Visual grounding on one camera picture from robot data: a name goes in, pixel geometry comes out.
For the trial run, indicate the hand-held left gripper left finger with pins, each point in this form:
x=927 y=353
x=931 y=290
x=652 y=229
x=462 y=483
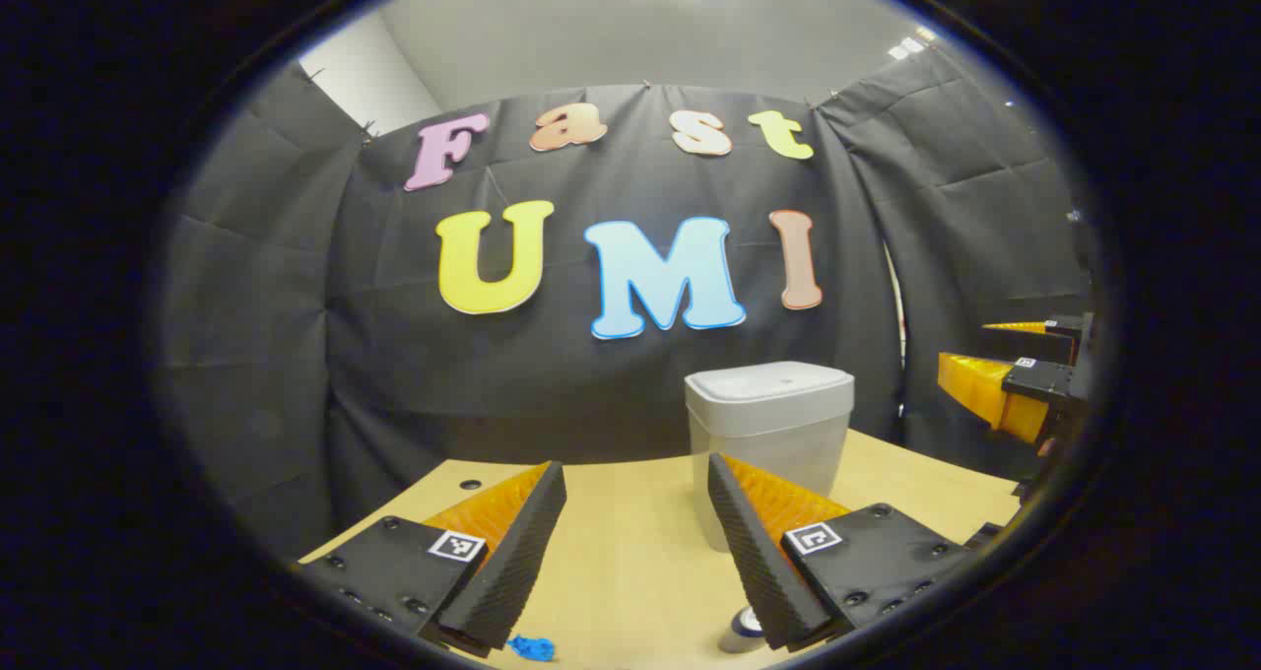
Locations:
x=522 y=552

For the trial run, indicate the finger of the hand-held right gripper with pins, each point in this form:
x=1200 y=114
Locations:
x=1044 y=384
x=1069 y=330

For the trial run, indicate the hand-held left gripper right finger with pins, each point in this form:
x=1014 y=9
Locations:
x=754 y=552

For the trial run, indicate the silver blue pop can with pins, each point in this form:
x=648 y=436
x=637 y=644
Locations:
x=741 y=631

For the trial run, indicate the blue paper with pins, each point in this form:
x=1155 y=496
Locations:
x=532 y=647

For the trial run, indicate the white desktop garbage bin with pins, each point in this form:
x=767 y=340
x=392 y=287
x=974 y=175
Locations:
x=768 y=414

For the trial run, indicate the wooden desktop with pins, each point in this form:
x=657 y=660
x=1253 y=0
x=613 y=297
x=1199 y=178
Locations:
x=630 y=552

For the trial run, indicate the black backdrop cloth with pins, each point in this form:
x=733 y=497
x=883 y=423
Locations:
x=394 y=355

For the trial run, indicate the small ceiling light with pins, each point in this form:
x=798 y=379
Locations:
x=911 y=44

